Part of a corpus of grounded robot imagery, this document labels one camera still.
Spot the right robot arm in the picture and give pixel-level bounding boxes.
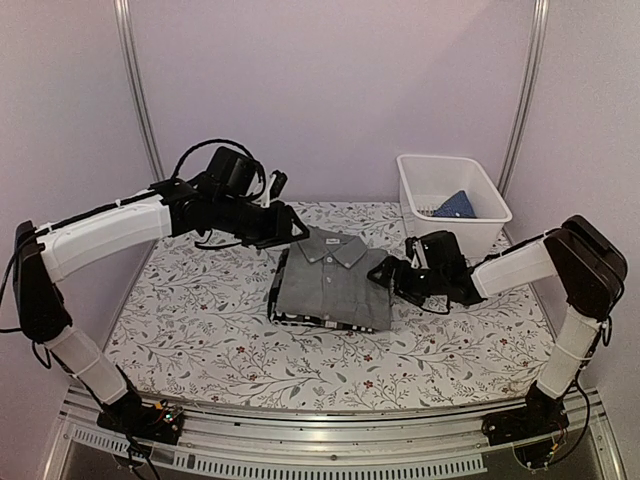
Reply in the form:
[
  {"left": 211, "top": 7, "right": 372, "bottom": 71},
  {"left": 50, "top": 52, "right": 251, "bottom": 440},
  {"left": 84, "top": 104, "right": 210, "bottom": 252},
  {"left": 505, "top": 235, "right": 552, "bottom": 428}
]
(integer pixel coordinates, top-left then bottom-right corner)
[{"left": 367, "top": 215, "right": 629, "bottom": 436}]

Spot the metal corner post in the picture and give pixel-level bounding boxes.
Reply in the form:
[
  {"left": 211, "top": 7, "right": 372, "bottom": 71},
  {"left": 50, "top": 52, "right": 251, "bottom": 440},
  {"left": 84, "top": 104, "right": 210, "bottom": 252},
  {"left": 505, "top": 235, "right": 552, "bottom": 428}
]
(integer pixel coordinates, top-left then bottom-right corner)
[
  {"left": 113, "top": 0, "right": 165, "bottom": 181},
  {"left": 498, "top": 0, "right": 550, "bottom": 197}
]

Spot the blue dotted cloth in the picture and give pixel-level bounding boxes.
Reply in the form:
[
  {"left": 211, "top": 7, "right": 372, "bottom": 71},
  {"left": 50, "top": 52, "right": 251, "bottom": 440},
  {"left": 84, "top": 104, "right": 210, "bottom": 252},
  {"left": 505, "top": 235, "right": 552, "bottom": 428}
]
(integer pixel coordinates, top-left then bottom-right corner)
[{"left": 433, "top": 190, "right": 476, "bottom": 219}]

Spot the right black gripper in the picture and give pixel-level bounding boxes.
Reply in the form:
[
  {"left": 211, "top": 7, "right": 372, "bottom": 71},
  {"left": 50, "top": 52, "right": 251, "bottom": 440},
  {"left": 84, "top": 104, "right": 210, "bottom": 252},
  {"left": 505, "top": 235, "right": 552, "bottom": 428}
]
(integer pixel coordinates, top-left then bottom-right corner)
[{"left": 368, "top": 256, "right": 448, "bottom": 306}]

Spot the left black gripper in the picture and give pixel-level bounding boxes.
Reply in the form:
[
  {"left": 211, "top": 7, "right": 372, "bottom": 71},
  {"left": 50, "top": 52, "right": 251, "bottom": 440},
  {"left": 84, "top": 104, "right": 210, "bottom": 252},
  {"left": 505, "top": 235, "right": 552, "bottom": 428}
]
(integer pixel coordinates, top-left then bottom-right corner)
[{"left": 214, "top": 194, "right": 311, "bottom": 251}]

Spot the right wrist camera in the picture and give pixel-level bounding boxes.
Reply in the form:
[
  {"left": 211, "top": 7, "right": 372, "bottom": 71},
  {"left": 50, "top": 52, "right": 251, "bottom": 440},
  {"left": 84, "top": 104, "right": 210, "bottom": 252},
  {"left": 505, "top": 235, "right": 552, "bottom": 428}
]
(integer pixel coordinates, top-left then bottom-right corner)
[{"left": 405, "top": 237, "right": 427, "bottom": 269}]

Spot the white plastic bin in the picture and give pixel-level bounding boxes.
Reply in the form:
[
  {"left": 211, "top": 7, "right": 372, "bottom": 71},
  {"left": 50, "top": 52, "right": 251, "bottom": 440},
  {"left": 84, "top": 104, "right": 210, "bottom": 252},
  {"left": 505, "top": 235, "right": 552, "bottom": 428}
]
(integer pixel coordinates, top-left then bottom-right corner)
[{"left": 396, "top": 154, "right": 512, "bottom": 259}]

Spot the floral patterned table cloth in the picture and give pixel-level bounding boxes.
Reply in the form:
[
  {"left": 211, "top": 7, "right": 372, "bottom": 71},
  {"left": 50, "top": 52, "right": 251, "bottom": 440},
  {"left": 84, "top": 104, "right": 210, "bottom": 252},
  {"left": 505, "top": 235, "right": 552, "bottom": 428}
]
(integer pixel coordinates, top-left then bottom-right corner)
[{"left": 105, "top": 233, "right": 553, "bottom": 411}]

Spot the grey long sleeve shirt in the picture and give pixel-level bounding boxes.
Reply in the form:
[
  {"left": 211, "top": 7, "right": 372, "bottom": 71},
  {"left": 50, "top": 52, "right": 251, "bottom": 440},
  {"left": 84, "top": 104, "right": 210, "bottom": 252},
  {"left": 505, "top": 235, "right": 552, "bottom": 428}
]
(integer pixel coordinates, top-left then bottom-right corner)
[{"left": 277, "top": 227, "right": 392, "bottom": 331}]

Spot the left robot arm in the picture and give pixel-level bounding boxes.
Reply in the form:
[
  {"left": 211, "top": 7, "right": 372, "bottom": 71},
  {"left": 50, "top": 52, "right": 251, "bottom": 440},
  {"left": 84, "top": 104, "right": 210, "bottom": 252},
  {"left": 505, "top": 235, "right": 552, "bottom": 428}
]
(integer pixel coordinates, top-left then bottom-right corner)
[{"left": 3, "top": 139, "right": 309, "bottom": 434}]

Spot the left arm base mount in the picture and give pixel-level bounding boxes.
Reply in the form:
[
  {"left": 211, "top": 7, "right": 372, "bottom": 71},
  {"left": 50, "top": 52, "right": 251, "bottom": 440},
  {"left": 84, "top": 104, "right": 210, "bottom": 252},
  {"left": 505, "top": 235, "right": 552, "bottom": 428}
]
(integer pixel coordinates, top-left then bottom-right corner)
[{"left": 97, "top": 393, "right": 184, "bottom": 445}]

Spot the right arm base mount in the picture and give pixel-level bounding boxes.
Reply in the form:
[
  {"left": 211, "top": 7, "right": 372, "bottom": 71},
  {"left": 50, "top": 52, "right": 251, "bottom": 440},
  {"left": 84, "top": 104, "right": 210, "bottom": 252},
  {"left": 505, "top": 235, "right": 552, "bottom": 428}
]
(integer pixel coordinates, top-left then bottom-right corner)
[{"left": 481, "top": 395, "right": 569, "bottom": 446}]

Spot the aluminium front rail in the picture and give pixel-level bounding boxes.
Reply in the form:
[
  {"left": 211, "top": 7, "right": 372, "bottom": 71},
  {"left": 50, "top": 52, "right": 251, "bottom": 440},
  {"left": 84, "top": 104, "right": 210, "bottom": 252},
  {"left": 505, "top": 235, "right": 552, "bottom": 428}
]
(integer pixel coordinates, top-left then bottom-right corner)
[{"left": 43, "top": 387, "right": 629, "bottom": 479}]

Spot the right metal corner post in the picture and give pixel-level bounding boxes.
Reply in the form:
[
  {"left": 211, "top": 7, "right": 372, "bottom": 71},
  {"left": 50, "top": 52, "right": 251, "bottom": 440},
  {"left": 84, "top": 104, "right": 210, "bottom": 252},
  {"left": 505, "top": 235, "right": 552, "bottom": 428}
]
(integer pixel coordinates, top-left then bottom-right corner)
[{"left": 498, "top": 0, "right": 550, "bottom": 197}]

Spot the left metal corner post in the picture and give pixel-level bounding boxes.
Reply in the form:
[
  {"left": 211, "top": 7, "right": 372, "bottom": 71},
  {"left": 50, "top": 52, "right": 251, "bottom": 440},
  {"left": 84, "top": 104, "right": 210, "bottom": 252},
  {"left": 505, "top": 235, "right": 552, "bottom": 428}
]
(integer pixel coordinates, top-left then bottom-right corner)
[{"left": 113, "top": 0, "right": 165, "bottom": 181}]

